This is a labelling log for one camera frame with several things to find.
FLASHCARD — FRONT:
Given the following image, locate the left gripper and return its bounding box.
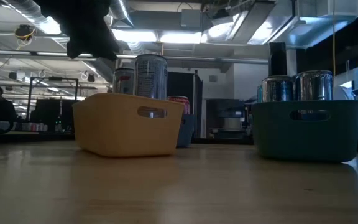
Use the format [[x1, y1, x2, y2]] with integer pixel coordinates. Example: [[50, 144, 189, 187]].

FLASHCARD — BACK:
[[34, 0, 121, 62]]

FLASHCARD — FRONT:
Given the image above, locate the yellow plastic bin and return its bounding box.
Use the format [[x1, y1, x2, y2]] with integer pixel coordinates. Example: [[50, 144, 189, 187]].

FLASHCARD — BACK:
[[71, 92, 185, 158]]

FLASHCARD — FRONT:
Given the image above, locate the red Coca-Cola can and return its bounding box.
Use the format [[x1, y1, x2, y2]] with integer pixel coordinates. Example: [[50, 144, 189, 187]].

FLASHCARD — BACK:
[[167, 95, 191, 115]]

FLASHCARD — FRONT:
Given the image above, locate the dark blue-grey plastic bin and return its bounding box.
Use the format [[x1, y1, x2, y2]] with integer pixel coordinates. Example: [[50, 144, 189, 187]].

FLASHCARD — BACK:
[[175, 114, 196, 149]]

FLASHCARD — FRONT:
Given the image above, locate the teal green plastic bin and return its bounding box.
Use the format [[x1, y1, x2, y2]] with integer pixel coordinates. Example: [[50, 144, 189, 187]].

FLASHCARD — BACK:
[[250, 99, 358, 163]]

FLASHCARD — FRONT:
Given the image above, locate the ceiling light panel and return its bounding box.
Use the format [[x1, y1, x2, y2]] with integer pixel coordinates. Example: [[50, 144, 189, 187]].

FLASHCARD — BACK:
[[112, 29, 158, 43], [159, 31, 203, 45]]

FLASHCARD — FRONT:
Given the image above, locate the black yellow ceiling device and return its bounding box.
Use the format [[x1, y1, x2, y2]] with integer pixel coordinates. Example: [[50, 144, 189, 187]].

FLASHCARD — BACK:
[[14, 24, 37, 43]]

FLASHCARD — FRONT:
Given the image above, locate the black monitor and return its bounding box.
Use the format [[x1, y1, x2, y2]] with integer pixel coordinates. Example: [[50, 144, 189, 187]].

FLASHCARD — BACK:
[[34, 98, 75, 133]]

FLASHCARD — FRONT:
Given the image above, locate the black tall cabinet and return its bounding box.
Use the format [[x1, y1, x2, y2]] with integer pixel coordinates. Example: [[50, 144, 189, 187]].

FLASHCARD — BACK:
[[167, 70, 204, 139]]

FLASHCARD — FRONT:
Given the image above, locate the grey ceiling box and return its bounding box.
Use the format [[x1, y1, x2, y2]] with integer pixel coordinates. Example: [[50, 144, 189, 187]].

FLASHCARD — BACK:
[[181, 9, 202, 28]]

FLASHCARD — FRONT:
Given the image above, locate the silver ceiling pipe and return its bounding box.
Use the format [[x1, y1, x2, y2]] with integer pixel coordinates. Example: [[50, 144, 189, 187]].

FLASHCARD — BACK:
[[0, 49, 270, 65]]

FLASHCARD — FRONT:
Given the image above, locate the black coffee machine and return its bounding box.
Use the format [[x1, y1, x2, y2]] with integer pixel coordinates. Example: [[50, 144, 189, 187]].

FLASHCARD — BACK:
[[206, 98, 252, 140]]

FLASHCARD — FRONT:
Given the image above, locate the black pillar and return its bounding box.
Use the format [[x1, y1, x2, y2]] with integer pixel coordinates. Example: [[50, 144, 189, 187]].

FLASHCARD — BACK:
[[268, 42, 288, 78]]

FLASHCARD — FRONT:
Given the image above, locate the silver round air duct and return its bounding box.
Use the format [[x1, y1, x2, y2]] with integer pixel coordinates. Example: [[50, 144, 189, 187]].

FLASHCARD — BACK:
[[0, 0, 62, 35], [109, 0, 135, 28]]

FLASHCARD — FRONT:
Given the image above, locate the black metal stand frame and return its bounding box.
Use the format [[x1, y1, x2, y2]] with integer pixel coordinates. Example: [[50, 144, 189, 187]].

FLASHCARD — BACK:
[[25, 76, 80, 125]]

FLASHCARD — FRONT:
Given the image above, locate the large silver rectangular duct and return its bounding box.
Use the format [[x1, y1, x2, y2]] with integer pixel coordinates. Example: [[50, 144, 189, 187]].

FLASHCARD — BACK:
[[203, 0, 295, 45]]

